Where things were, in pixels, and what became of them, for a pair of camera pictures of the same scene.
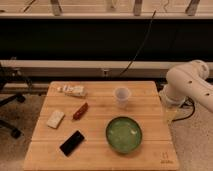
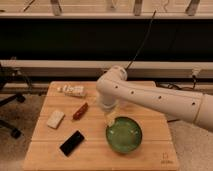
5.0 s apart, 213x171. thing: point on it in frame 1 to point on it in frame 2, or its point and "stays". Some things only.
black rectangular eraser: [72, 143] stays
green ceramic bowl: [124, 134] stays
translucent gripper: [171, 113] to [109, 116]
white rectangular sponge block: [55, 119] stays
